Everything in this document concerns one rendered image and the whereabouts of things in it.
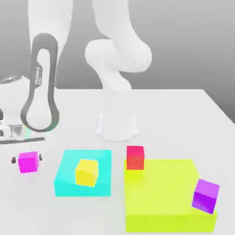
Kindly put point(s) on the small magenta cube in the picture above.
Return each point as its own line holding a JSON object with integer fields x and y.
{"x": 28, "y": 162}

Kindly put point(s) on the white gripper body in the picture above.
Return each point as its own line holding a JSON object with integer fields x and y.
{"x": 22, "y": 141}

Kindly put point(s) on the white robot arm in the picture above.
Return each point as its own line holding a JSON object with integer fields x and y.
{"x": 117, "y": 55}

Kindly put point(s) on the large cyan box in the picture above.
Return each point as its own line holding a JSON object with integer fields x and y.
{"x": 66, "y": 183}

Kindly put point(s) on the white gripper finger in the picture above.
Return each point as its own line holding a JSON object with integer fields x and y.
{"x": 40, "y": 157}
{"x": 13, "y": 160}

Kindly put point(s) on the small purple cube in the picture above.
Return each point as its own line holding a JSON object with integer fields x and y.
{"x": 205, "y": 197}

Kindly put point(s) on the large lime box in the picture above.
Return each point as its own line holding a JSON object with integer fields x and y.
{"x": 161, "y": 198}

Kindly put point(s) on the small red cube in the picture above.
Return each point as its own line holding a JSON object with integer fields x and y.
{"x": 135, "y": 158}

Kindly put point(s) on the small yellow cube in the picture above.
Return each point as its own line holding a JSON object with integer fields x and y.
{"x": 86, "y": 174}

